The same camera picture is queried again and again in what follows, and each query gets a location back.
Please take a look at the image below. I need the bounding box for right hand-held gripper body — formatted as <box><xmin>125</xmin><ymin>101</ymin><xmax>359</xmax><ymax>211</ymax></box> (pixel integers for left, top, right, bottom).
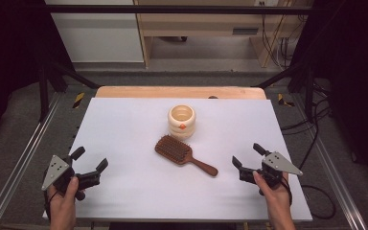
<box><xmin>239</xmin><ymin>151</ymin><xmax>304</xmax><ymax>196</ymax></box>

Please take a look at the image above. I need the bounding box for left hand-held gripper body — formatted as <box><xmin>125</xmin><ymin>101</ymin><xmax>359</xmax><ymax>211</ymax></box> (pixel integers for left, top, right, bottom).
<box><xmin>41</xmin><ymin>154</ymin><xmax>102</xmax><ymax>201</ymax></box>

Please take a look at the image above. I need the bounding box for brown wooden hairbrush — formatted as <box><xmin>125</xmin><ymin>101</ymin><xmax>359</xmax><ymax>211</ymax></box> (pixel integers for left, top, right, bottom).
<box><xmin>154</xmin><ymin>134</ymin><xmax>219</xmax><ymax>177</ymax></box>

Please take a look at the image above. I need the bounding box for cream ribbed ceramic cup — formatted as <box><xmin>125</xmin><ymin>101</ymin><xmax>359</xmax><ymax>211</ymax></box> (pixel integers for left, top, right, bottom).
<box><xmin>167</xmin><ymin>103</ymin><xmax>196</xmax><ymax>140</ymax></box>

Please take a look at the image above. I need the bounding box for person's left hand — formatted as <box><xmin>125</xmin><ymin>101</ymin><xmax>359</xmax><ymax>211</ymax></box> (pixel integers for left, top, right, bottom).
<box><xmin>47</xmin><ymin>175</ymin><xmax>81</xmax><ymax>219</ymax></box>

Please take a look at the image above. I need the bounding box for person's right hand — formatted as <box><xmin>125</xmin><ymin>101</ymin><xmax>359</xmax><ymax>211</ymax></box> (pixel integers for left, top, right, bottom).
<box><xmin>252</xmin><ymin>171</ymin><xmax>293</xmax><ymax>219</ymax></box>

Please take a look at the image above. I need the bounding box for white board sheet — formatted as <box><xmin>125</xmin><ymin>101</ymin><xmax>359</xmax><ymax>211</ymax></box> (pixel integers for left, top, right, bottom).
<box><xmin>42</xmin><ymin>97</ymin><xmax>313</xmax><ymax>223</ymax></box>

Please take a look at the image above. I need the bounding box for person's dark clothing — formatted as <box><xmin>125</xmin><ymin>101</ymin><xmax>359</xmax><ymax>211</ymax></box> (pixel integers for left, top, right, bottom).
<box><xmin>108</xmin><ymin>222</ymin><xmax>238</xmax><ymax>230</ymax></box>

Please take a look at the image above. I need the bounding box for wooden table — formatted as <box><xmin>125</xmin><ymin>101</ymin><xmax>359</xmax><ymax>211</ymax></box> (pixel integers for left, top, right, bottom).
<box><xmin>95</xmin><ymin>85</ymin><xmax>267</xmax><ymax>101</ymax></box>

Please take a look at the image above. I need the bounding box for black curtain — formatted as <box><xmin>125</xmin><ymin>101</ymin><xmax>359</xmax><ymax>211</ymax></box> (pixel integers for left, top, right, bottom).
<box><xmin>0</xmin><ymin>0</ymin><xmax>75</xmax><ymax>151</ymax></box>
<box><xmin>290</xmin><ymin>0</ymin><xmax>368</xmax><ymax>193</ymax></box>

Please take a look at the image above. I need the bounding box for white cabinet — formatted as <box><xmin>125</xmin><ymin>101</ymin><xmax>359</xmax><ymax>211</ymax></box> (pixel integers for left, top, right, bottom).
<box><xmin>44</xmin><ymin>0</ymin><xmax>145</xmax><ymax>63</ymax></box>

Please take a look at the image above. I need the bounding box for light wooden desk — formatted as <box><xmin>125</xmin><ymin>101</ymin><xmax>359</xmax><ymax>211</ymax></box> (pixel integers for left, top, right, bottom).
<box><xmin>133</xmin><ymin>0</ymin><xmax>314</xmax><ymax>69</ymax></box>

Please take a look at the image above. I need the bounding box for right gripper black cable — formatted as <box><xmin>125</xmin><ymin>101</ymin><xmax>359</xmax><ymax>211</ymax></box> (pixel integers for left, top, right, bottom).
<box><xmin>280</xmin><ymin>174</ymin><xmax>293</xmax><ymax>207</ymax></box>

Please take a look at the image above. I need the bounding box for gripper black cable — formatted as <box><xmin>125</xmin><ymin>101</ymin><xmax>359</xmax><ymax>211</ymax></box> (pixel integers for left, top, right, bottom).
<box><xmin>43</xmin><ymin>169</ymin><xmax>60</xmax><ymax>222</ymax></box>
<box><xmin>280</xmin><ymin>174</ymin><xmax>293</xmax><ymax>207</ymax></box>

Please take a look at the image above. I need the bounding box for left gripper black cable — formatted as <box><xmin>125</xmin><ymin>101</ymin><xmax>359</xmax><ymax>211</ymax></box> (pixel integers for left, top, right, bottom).
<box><xmin>43</xmin><ymin>169</ymin><xmax>60</xmax><ymax>222</ymax></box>

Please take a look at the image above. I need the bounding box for aluminium floor rail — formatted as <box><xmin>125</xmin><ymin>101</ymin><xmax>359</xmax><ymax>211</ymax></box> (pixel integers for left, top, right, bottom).
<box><xmin>0</xmin><ymin>92</ymin><xmax>63</xmax><ymax>230</ymax></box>
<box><xmin>291</xmin><ymin>94</ymin><xmax>368</xmax><ymax>230</ymax></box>

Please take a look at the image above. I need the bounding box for black floor cable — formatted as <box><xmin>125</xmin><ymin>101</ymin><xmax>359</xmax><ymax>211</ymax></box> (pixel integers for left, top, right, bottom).
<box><xmin>281</xmin><ymin>80</ymin><xmax>337</xmax><ymax>220</ymax></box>

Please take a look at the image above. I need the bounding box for black frame strut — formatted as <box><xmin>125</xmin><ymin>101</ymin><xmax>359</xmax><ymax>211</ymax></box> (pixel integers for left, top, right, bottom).
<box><xmin>252</xmin><ymin>61</ymin><xmax>316</xmax><ymax>123</ymax></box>
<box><xmin>37</xmin><ymin>61</ymin><xmax>102</xmax><ymax>123</ymax></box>

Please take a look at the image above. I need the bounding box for bundle of hanging cables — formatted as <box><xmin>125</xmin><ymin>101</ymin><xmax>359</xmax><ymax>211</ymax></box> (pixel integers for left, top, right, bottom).
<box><xmin>259</xmin><ymin>0</ymin><xmax>303</xmax><ymax>70</ymax></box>

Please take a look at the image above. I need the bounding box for black horizontal frame bar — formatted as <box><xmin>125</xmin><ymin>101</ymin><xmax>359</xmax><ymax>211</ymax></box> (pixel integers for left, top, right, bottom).
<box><xmin>44</xmin><ymin>4</ymin><xmax>314</xmax><ymax>15</ymax></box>

